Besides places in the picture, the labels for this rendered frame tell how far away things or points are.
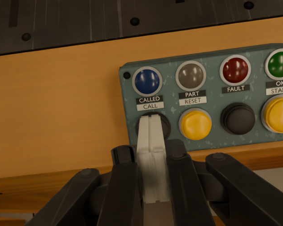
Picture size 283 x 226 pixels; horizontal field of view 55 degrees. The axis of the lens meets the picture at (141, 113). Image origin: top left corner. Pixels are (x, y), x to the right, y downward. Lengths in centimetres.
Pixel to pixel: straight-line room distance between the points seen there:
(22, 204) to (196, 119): 73
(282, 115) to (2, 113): 26
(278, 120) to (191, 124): 7
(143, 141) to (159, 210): 100
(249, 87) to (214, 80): 3
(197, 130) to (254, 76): 6
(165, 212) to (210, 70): 96
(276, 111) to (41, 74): 23
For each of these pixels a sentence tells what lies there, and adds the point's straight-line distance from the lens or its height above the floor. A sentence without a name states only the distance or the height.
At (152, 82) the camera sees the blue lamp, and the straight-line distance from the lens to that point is 22.
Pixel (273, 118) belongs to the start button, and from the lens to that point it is 24.
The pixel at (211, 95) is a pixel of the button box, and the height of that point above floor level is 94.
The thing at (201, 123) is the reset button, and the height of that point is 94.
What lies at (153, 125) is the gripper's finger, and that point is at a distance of 18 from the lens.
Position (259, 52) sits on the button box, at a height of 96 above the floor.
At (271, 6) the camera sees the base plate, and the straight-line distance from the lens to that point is 34.
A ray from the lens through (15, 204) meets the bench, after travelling 86.
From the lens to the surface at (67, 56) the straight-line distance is 31.
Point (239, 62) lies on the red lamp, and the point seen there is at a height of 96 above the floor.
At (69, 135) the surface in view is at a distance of 27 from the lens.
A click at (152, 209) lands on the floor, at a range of 115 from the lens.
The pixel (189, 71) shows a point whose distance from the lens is 22.
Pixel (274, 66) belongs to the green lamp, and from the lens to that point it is 24.
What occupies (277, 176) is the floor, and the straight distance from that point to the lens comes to 123.
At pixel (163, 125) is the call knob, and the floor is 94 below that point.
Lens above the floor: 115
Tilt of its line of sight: 69 degrees down
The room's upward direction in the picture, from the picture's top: 16 degrees counter-clockwise
